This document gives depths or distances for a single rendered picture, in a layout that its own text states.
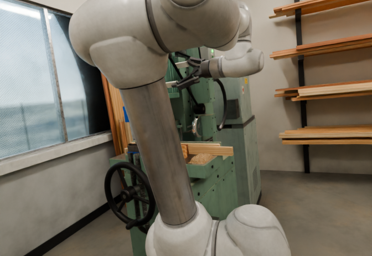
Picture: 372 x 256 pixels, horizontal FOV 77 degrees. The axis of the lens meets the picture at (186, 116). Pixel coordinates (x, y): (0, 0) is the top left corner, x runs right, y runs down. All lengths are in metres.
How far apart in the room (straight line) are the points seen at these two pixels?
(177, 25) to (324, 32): 3.12
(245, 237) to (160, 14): 0.52
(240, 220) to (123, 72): 0.45
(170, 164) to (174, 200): 0.10
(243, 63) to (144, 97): 0.54
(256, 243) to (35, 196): 2.03
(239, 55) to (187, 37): 0.54
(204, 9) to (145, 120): 0.25
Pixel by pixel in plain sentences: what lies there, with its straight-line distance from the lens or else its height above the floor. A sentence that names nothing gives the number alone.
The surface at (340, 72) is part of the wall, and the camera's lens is 3.43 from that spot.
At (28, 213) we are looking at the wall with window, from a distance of 2.42.
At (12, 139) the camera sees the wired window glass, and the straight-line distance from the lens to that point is 2.36.
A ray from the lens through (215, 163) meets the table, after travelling 1.14.
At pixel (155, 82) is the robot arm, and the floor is 1.25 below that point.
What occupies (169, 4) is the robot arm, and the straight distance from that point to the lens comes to 0.38.
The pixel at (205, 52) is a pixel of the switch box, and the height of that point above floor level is 1.44.
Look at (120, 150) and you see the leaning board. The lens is 2.78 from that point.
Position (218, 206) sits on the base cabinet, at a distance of 1.41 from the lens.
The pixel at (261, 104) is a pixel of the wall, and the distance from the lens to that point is 3.43.
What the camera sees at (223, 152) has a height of 0.92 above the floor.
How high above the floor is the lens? 1.22
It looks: 6 degrees down
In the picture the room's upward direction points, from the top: 6 degrees counter-clockwise
